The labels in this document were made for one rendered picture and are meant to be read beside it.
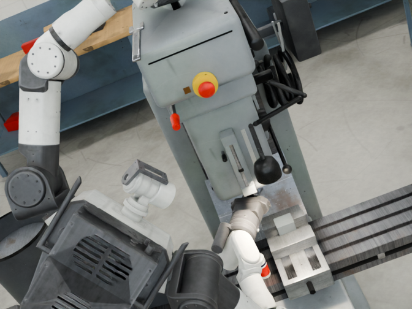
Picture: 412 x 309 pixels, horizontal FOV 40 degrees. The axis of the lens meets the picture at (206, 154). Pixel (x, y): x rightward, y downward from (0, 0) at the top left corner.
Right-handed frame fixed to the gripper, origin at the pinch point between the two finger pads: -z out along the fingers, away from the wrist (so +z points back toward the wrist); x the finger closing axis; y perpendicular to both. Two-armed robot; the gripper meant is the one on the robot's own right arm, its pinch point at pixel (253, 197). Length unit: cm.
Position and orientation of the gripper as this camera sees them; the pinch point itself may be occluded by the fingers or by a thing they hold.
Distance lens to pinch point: 183.0
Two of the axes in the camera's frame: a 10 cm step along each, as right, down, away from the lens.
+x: -9.0, 1.2, 4.3
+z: -2.8, 6.0, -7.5
